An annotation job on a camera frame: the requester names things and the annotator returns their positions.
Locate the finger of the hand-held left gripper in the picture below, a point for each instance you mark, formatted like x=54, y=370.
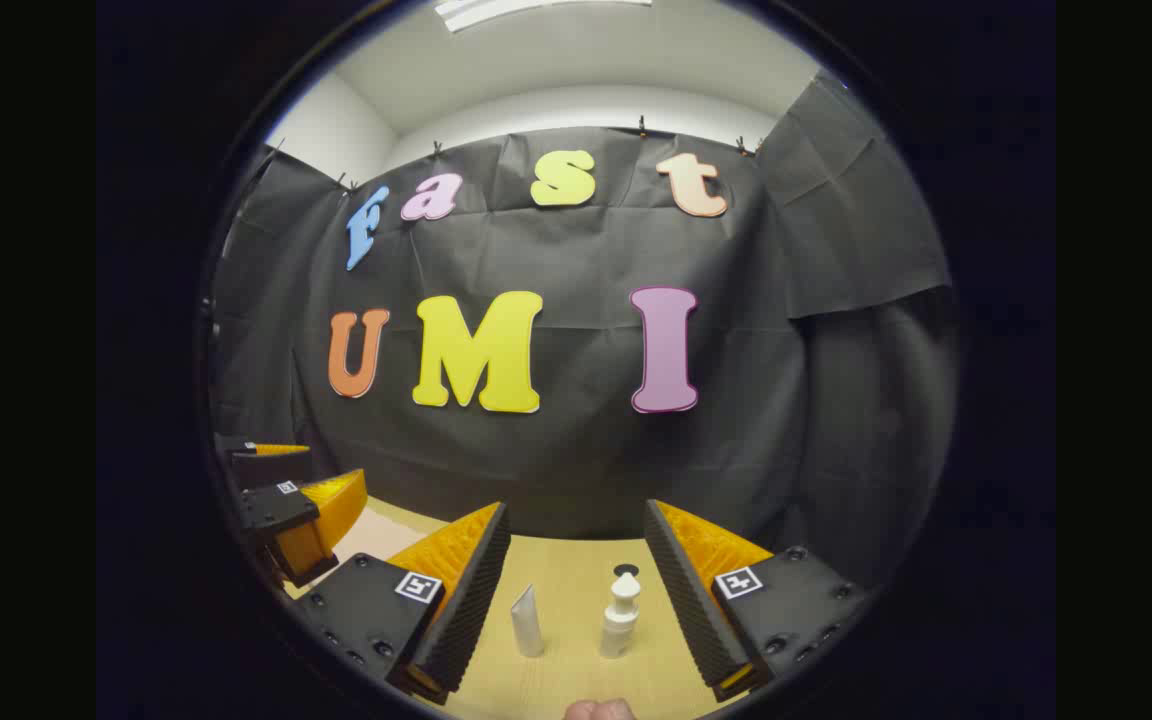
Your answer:
x=281, y=508
x=271, y=468

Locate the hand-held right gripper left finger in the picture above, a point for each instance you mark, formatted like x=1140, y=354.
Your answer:
x=471, y=610

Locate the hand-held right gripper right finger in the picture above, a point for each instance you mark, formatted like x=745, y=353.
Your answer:
x=686, y=600

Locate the white squeeze tube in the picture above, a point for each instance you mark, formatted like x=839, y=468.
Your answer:
x=527, y=625

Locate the white pump bottle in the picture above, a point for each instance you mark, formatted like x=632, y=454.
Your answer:
x=620, y=625

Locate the black backdrop cloth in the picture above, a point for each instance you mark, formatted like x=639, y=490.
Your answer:
x=556, y=460

